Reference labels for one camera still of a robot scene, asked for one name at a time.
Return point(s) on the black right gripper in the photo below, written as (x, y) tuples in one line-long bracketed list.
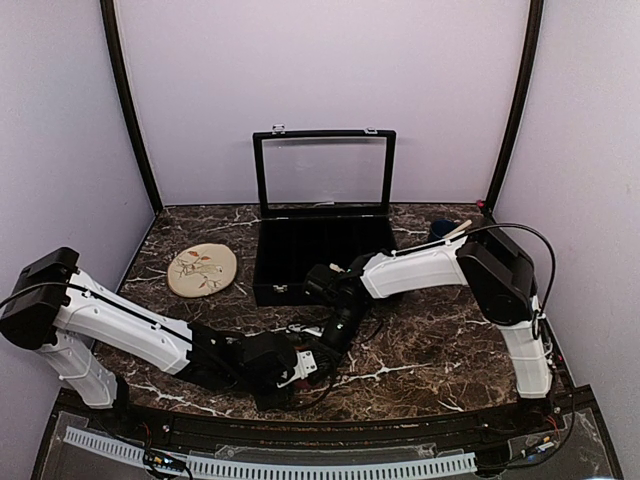
[(333, 347)]

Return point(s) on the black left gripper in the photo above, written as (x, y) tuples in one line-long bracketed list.
[(266, 402)]

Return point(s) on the beige brown block sock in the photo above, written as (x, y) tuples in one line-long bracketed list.
[(336, 268)]

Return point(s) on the maroon purple orange sock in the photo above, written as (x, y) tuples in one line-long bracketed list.
[(303, 385)]

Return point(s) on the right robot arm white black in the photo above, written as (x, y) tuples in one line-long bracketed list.
[(499, 273)]

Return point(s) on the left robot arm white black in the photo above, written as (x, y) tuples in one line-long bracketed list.
[(54, 305)]

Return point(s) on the black display case with lid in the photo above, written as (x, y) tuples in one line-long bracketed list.
[(324, 197)]

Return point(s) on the beige round embroidered coaster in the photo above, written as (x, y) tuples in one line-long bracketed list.
[(202, 270)]

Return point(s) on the dark blue mug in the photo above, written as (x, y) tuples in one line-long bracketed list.
[(440, 228)]

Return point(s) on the wooden stick in mug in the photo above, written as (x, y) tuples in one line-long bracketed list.
[(460, 228)]

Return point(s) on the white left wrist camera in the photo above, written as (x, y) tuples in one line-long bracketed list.
[(305, 366)]

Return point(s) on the white slotted cable duct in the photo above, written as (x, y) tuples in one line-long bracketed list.
[(270, 465)]

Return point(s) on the right black frame post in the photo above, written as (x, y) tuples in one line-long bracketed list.
[(516, 111)]

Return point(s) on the black frame post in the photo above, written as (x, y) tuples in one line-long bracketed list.
[(516, 111), (126, 101)]

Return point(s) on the left black frame post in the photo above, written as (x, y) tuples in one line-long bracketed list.
[(126, 101)]

